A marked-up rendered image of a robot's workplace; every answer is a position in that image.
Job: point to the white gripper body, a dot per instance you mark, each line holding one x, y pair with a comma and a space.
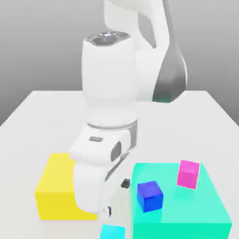
88, 186

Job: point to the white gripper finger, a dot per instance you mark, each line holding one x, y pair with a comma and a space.
104, 212

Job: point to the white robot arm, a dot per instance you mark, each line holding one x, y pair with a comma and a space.
108, 78

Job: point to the small cyan cube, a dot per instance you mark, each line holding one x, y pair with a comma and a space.
112, 232

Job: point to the small blue cube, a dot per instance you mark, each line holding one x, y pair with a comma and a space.
149, 198

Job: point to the small magenta cube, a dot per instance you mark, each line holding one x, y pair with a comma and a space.
187, 175

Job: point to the large yellow box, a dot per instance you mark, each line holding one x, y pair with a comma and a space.
54, 196

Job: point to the large teal box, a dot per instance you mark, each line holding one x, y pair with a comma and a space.
186, 211

